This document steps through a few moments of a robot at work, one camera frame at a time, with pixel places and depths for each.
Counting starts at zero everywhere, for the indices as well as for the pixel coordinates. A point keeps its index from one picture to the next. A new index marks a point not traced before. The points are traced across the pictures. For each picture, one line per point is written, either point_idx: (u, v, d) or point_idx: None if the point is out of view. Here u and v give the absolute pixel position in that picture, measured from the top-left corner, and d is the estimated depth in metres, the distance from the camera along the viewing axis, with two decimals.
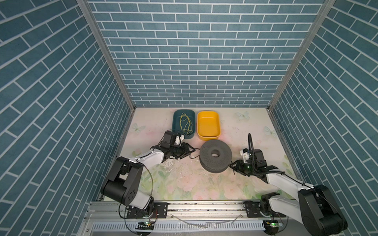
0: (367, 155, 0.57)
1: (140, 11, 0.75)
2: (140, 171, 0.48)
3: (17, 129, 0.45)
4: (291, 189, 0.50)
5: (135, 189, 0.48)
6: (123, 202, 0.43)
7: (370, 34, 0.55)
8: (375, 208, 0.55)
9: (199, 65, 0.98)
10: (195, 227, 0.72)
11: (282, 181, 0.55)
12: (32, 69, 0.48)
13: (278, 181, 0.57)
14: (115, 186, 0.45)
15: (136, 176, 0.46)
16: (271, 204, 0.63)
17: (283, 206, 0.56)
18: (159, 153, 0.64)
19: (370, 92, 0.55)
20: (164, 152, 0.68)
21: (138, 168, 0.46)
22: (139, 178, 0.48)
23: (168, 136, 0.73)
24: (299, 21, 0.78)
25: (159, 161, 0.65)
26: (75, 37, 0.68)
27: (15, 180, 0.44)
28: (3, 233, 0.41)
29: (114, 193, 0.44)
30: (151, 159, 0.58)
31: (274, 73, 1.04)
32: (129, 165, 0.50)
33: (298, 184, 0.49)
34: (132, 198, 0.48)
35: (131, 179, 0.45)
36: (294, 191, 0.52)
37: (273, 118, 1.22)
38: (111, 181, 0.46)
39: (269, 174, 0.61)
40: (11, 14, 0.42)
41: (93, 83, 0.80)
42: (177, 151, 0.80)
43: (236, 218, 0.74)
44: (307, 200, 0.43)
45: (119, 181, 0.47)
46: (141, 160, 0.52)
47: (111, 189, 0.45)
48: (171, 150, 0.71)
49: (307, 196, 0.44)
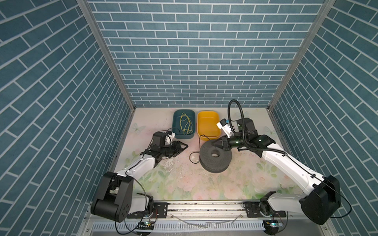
0: (367, 155, 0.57)
1: (140, 11, 0.75)
2: (131, 184, 0.45)
3: (17, 129, 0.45)
4: (298, 176, 0.45)
5: (128, 203, 0.46)
6: (116, 220, 0.41)
7: (370, 35, 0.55)
8: (375, 208, 0.55)
9: (199, 65, 0.98)
10: (194, 227, 0.72)
11: (284, 165, 0.49)
12: (32, 69, 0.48)
13: (280, 163, 0.50)
14: (107, 203, 0.43)
15: (126, 191, 0.43)
16: (271, 201, 0.63)
17: (284, 201, 0.56)
18: (149, 159, 0.61)
19: (370, 92, 0.55)
20: (155, 156, 0.65)
21: (128, 182, 0.44)
22: (130, 191, 0.45)
23: (157, 138, 0.69)
24: (299, 21, 0.78)
25: (151, 166, 0.63)
26: (75, 37, 0.68)
27: (16, 180, 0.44)
28: (3, 233, 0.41)
29: (106, 211, 0.42)
30: (141, 168, 0.55)
31: (274, 73, 1.04)
32: (118, 180, 0.47)
33: (307, 177, 0.44)
34: (126, 212, 0.46)
35: (122, 196, 0.43)
36: (300, 181, 0.45)
37: (273, 118, 1.22)
38: (101, 199, 0.43)
39: (267, 151, 0.53)
40: (11, 14, 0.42)
41: (93, 83, 0.80)
42: (170, 151, 0.77)
43: (236, 218, 0.74)
44: (323, 199, 0.40)
45: (110, 197, 0.44)
46: (131, 171, 0.50)
47: (103, 207, 0.42)
48: (162, 151, 0.74)
49: (321, 195, 0.40)
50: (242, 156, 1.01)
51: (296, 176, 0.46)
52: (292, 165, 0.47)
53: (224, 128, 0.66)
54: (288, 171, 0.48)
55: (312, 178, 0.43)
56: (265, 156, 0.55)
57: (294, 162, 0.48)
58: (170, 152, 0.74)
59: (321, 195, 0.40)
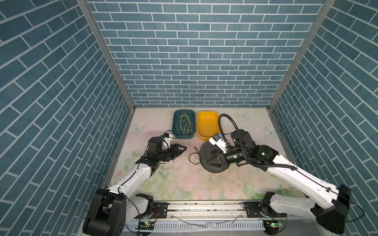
0: (367, 155, 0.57)
1: (140, 11, 0.75)
2: (124, 201, 0.43)
3: (17, 129, 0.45)
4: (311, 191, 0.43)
5: (123, 221, 0.45)
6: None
7: (370, 34, 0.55)
8: (375, 208, 0.55)
9: (199, 65, 0.98)
10: (195, 227, 0.72)
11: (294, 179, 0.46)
12: (32, 69, 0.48)
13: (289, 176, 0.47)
14: (99, 222, 0.41)
15: (119, 208, 0.41)
16: (274, 202, 0.62)
17: (286, 204, 0.57)
18: (145, 169, 0.59)
19: (370, 92, 0.55)
20: (151, 165, 0.63)
21: (121, 199, 0.42)
22: (124, 208, 0.44)
23: (152, 146, 0.66)
24: (299, 21, 0.79)
25: (147, 175, 0.60)
26: (75, 37, 0.68)
27: (15, 180, 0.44)
28: (3, 233, 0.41)
29: (97, 230, 0.40)
30: (136, 180, 0.53)
31: (274, 73, 1.04)
32: (110, 196, 0.45)
33: (324, 191, 0.42)
34: (119, 230, 0.44)
35: (115, 213, 0.41)
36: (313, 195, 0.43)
37: (273, 118, 1.22)
38: (93, 218, 0.41)
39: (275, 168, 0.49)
40: (11, 14, 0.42)
41: (93, 83, 0.80)
42: (168, 155, 0.75)
43: (236, 218, 0.74)
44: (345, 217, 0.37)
45: (102, 216, 0.43)
46: (124, 186, 0.47)
47: (96, 225, 0.41)
48: (159, 157, 0.71)
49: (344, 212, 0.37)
50: None
51: (308, 190, 0.44)
52: (302, 179, 0.44)
53: (217, 143, 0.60)
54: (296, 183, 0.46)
55: (328, 192, 0.41)
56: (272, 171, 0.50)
57: (301, 172, 0.46)
58: (168, 156, 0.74)
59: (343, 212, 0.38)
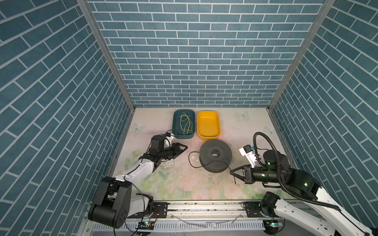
0: (367, 155, 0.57)
1: (140, 11, 0.75)
2: (129, 189, 0.45)
3: (17, 129, 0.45)
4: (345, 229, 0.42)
5: (126, 208, 0.45)
6: (113, 225, 0.41)
7: (370, 34, 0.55)
8: (375, 208, 0.55)
9: (199, 65, 0.98)
10: (194, 227, 0.72)
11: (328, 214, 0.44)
12: (32, 69, 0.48)
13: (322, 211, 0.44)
14: (105, 209, 0.42)
15: (124, 196, 0.43)
16: (279, 209, 0.62)
17: (292, 216, 0.58)
18: (148, 163, 0.61)
19: (370, 92, 0.55)
20: (155, 161, 0.66)
21: (127, 187, 0.43)
22: (128, 196, 0.45)
23: (155, 142, 0.68)
24: (299, 21, 0.78)
25: (151, 170, 0.63)
26: (75, 37, 0.68)
27: (15, 180, 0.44)
28: (3, 233, 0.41)
29: (103, 217, 0.41)
30: (141, 171, 0.55)
31: (274, 73, 1.03)
32: (116, 185, 0.47)
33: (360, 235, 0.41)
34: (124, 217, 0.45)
35: (120, 201, 0.42)
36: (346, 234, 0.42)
37: (273, 118, 1.22)
38: (99, 205, 0.42)
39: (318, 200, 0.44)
40: (11, 14, 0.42)
41: (93, 83, 0.80)
42: (169, 154, 0.77)
43: (236, 218, 0.74)
44: None
45: (108, 203, 0.44)
46: (129, 176, 0.49)
47: (101, 213, 0.42)
48: (161, 155, 0.74)
49: None
50: (242, 156, 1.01)
51: (343, 229, 0.42)
52: (338, 216, 0.42)
53: (247, 155, 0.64)
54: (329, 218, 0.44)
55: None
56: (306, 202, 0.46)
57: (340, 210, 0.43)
58: (170, 154, 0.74)
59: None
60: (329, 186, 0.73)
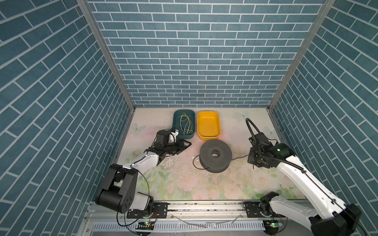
0: (367, 155, 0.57)
1: (140, 11, 0.75)
2: (135, 177, 0.47)
3: (17, 129, 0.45)
4: (313, 195, 0.43)
5: (132, 195, 0.47)
6: (119, 210, 0.42)
7: (370, 35, 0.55)
8: (375, 208, 0.55)
9: (199, 65, 0.98)
10: (194, 227, 0.72)
11: (300, 181, 0.45)
12: (32, 69, 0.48)
13: (296, 178, 0.47)
14: (111, 193, 0.44)
15: (131, 182, 0.45)
16: (271, 205, 0.63)
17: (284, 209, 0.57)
18: (153, 156, 0.62)
19: (370, 92, 0.55)
20: (159, 154, 0.67)
21: (133, 174, 0.45)
22: (134, 184, 0.47)
23: (160, 137, 0.70)
24: (299, 21, 0.78)
25: (155, 163, 0.65)
26: (75, 37, 0.68)
27: (15, 180, 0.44)
28: (3, 233, 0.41)
29: (110, 201, 0.43)
30: (145, 163, 0.57)
31: (274, 73, 1.04)
32: (123, 172, 0.49)
33: (328, 201, 0.41)
34: (128, 205, 0.46)
35: (126, 187, 0.44)
36: (314, 199, 0.42)
37: (273, 118, 1.22)
38: (106, 190, 0.44)
39: (285, 164, 0.49)
40: (11, 14, 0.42)
41: (93, 83, 0.80)
42: (173, 149, 0.78)
43: (236, 218, 0.74)
44: (341, 229, 0.38)
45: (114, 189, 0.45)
46: (135, 165, 0.51)
47: (107, 197, 0.43)
48: (165, 149, 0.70)
49: (341, 225, 0.37)
50: (242, 156, 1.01)
51: (312, 196, 0.43)
52: (307, 182, 0.45)
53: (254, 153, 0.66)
54: (301, 185, 0.46)
55: (332, 203, 0.40)
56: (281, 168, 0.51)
57: (311, 178, 0.45)
58: (173, 149, 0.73)
59: (340, 224, 0.37)
60: (329, 186, 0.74)
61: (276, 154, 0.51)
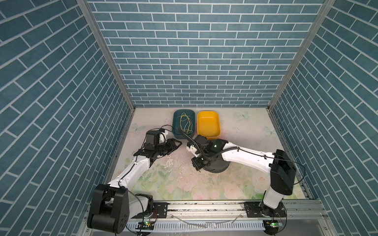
0: (367, 155, 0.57)
1: (140, 11, 0.75)
2: (126, 194, 0.43)
3: (17, 129, 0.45)
4: (254, 162, 0.50)
5: (126, 212, 0.45)
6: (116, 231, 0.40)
7: (370, 34, 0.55)
8: (375, 208, 0.55)
9: (199, 65, 0.98)
10: (194, 227, 0.72)
11: (242, 158, 0.53)
12: (32, 69, 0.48)
13: (237, 159, 0.55)
14: (104, 216, 0.42)
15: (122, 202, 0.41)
16: (272, 207, 0.63)
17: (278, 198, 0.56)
18: (144, 161, 0.58)
19: (370, 92, 0.55)
20: (150, 156, 0.63)
21: (123, 192, 0.42)
22: (126, 201, 0.44)
23: (150, 137, 0.66)
24: (299, 21, 0.78)
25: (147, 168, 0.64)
26: (75, 37, 0.68)
27: (16, 180, 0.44)
28: (3, 233, 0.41)
29: (104, 223, 0.41)
30: (136, 173, 0.53)
31: (274, 73, 1.04)
32: (112, 191, 0.45)
33: (262, 159, 0.48)
34: (125, 221, 0.45)
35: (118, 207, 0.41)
36: (257, 163, 0.50)
37: (273, 118, 1.22)
38: (97, 213, 0.41)
39: (225, 154, 0.57)
40: (11, 14, 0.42)
41: (93, 83, 0.80)
42: (164, 149, 0.75)
43: (236, 218, 0.74)
44: (280, 174, 0.45)
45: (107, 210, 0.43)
46: (124, 180, 0.47)
47: (100, 219, 0.41)
48: (157, 150, 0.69)
49: (279, 172, 0.45)
50: None
51: (254, 163, 0.51)
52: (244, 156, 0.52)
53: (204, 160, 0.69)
54: (245, 161, 0.53)
55: (266, 159, 0.48)
56: (226, 158, 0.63)
57: (245, 152, 0.52)
58: (165, 150, 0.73)
59: (278, 172, 0.44)
60: (329, 187, 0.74)
61: (216, 151, 0.58)
